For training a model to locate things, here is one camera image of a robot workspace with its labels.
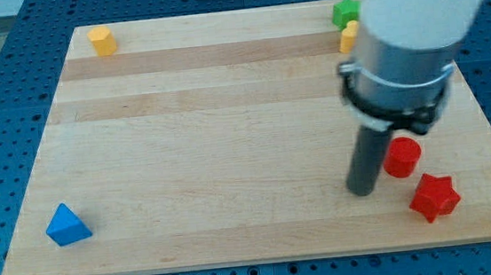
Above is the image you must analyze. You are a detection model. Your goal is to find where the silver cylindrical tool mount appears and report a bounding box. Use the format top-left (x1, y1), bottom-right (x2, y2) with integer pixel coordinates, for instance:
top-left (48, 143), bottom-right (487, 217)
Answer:
top-left (338, 25), bottom-right (459, 136)

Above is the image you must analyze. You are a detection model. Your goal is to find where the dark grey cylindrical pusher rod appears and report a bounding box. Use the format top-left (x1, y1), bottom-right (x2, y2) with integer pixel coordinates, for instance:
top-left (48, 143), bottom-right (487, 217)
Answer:
top-left (345, 125), bottom-right (393, 196)

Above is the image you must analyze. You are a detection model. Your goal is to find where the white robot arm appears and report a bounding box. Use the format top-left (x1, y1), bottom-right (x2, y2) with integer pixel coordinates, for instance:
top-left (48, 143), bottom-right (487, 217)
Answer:
top-left (337, 0), bottom-right (482, 196)

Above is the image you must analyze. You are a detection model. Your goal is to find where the blue triangle block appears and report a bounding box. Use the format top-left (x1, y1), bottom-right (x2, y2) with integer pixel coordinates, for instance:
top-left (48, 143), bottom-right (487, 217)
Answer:
top-left (45, 203), bottom-right (92, 247)

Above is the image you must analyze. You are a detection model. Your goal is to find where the red cylinder block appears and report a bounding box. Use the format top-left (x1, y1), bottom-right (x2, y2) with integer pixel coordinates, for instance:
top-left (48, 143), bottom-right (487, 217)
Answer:
top-left (384, 137), bottom-right (423, 178)

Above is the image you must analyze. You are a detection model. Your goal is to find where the yellow heart block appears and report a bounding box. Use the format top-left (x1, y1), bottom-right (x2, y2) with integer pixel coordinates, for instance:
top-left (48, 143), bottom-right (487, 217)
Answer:
top-left (339, 20), bottom-right (359, 54)

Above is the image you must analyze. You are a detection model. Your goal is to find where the red star block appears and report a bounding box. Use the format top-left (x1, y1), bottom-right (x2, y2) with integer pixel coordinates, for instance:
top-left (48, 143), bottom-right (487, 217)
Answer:
top-left (409, 173), bottom-right (461, 223)

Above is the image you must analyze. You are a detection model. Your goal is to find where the green star block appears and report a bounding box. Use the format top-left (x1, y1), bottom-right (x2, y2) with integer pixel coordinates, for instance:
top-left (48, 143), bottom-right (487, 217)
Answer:
top-left (332, 0), bottom-right (361, 29)

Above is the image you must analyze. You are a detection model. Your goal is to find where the wooden board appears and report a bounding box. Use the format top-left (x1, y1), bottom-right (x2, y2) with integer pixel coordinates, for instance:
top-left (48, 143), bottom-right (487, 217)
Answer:
top-left (2, 0), bottom-right (491, 275)

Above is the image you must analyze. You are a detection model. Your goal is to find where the yellow hexagon block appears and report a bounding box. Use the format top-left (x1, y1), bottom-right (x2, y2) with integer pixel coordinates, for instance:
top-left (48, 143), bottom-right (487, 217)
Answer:
top-left (87, 25), bottom-right (117, 57)

